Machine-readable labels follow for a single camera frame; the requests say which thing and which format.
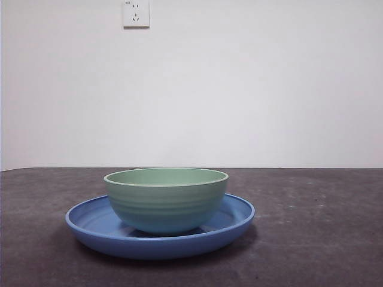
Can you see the green ribbed bowl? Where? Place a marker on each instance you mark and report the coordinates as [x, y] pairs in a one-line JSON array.
[[164, 206]]

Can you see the blue round plate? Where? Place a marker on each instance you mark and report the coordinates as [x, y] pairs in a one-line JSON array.
[[149, 246]]

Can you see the white wall socket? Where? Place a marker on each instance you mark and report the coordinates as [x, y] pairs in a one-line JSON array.
[[136, 15]]

